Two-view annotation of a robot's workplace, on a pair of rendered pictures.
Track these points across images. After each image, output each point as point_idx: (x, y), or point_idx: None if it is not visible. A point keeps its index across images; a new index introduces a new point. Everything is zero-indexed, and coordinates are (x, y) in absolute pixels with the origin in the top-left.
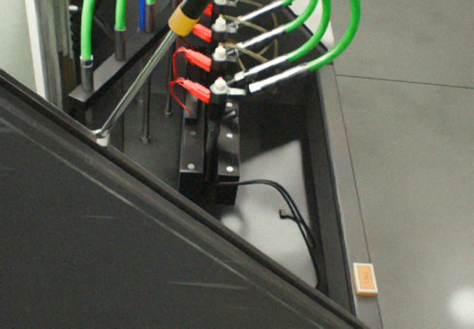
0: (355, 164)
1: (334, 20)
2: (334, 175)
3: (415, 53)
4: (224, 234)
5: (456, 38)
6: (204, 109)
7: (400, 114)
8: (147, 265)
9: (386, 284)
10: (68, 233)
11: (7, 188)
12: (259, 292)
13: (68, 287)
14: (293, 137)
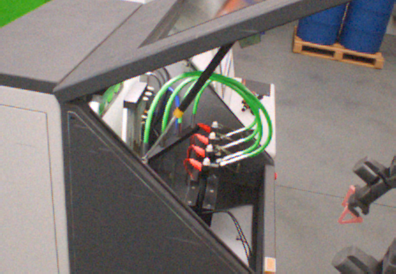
0: (301, 241)
1: (299, 157)
2: (264, 216)
3: (346, 181)
4: (193, 214)
5: None
6: None
7: (333, 216)
8: (156, 225)
9: None
10: (125, 203)
11: (103, 178)
12: (208, 247)
13: (121, 234)
14: (249, 201)
